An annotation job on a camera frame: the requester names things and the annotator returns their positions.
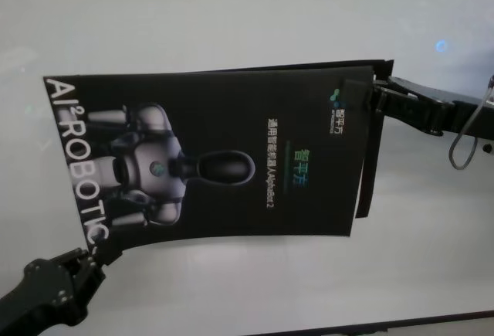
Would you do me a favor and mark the black tape frame outline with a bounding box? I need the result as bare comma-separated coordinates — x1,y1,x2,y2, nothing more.
200,59,394,220

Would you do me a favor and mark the black robot print poster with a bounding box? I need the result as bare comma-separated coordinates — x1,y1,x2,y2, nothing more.
41,64,377,256

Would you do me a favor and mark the thin grey cable loop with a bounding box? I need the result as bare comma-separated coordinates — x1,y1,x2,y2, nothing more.
448,76,494,171

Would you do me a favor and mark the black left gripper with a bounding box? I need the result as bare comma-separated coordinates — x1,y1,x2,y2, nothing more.
0,241,124,336

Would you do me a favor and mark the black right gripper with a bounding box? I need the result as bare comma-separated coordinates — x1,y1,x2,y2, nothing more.
341,76,494,137

